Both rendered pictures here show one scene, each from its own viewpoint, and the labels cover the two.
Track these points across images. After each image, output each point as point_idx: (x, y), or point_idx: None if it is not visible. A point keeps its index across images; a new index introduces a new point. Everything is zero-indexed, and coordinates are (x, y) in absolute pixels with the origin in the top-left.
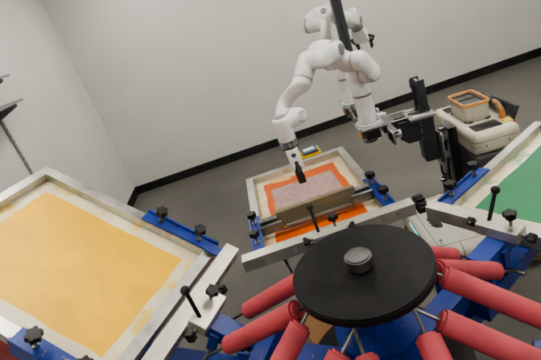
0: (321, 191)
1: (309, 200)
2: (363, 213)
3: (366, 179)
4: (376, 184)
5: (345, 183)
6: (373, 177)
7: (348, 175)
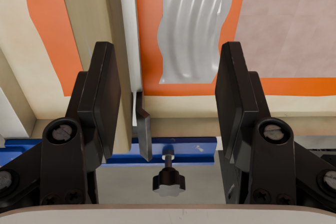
0: (335, 10)
1: None
2: (71, 85)
3: (208, 150)
4: (158, 158)
5: (295, 89)
6: (192, 164)
7: (333, 107)
